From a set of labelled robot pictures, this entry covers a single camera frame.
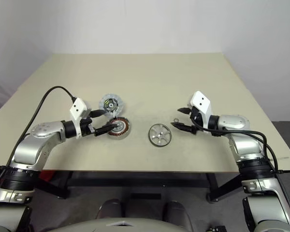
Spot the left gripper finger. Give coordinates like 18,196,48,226
94,123,116,137
90,109,107,118

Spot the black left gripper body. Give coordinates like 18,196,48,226
80,110,97,137

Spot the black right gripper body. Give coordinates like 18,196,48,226
188,107,204,133

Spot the motor stator with copper windings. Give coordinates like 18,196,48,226
108,116,131,140

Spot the silver spoked motor rotor cover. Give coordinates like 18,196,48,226
148,122,172,147

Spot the dark rounded shape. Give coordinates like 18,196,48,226
98,198,123,219

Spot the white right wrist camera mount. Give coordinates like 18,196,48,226
188,90,212,130

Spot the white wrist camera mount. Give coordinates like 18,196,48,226
69,97,92,140
188,90,212,130

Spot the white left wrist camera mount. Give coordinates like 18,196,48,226
69,97,92,140

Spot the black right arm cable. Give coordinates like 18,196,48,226
192,119,269,160
216,128,290,223

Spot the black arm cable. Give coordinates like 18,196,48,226
192,119,269,160
0,86,78,194
216,128,290,223

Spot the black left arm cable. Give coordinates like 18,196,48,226
0,86,78,194

